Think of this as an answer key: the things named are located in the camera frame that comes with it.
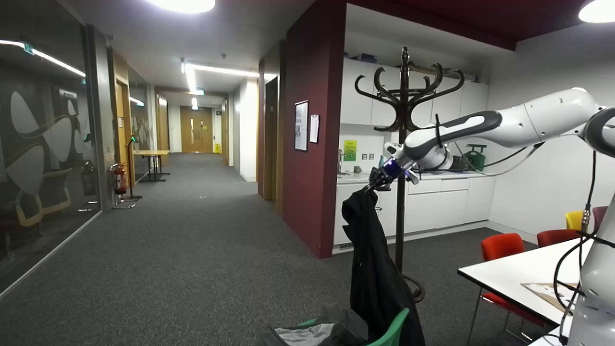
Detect green wall poster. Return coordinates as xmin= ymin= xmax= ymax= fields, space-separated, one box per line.
xmin=345 ymin=141 xmax=358 ymax=162

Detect yellow hallway table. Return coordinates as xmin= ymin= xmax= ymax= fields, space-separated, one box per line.
xmin=133 ymin=150 xmax=170 ymax=183

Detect white lower kitchen cabinets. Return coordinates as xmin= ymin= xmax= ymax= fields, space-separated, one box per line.
xmin=333 ymin=173 xmax=496 ymax=254

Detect white wall notice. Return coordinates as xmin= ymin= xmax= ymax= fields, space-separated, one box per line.
xmin=295 ymin=100 xmax=310 ymax=152

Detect dark wooden coat stand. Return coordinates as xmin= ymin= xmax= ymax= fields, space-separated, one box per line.
xmin=354 ymin=49 xmax=466 ymax=302

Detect white kitchen cabinets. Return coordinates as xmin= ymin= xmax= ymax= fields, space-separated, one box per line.
xmin=333 ymin=173 xmax=496 ymax=254
xmin=341 ymin=60 xmax=489 ymax=127

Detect red fire extinguisher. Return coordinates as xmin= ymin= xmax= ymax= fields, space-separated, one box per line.
xmin=112 ymin=164 xmax=127 ymax=197

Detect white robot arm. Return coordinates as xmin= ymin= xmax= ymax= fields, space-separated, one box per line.
xmin=370 ymin=87 xmax=615 ymax=346

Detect green plastic chair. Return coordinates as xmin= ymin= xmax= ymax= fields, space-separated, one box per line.
xmin=295 ymin=306 xmax=412 ymax=346

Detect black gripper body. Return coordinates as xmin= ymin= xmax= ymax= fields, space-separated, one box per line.
xmin=370 ymin=156 xmax=410 ymax=191

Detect yellow chair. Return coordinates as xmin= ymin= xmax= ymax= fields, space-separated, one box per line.
xmin=566 ymin=212 xmax=585 ymax=231

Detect white upper kitchen cabinets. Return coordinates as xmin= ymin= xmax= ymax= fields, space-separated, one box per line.
xmin=341 ymin=60 xmax=489 ymax=127

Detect white table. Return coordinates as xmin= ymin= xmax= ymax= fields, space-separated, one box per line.
xmin=458 ymin=241 xmax=592 ymax=323

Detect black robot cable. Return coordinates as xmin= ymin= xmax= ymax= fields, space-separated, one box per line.
xmin=552 ymin=149 xmax=606 ymax=343

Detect black jacket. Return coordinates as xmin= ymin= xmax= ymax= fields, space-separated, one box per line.
xmin=343 ymin=189 xmax=427 ymax=346

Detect wooden hallway door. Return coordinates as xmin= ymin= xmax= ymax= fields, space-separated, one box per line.
xmin=181 ymin=108 xmax=214 ymax=154

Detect red chair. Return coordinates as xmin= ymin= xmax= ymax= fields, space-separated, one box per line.
xmin=537 ymin=229 xmax=579 ymax=247
xmin=477 ymin=233 xmax=546 ymax=343

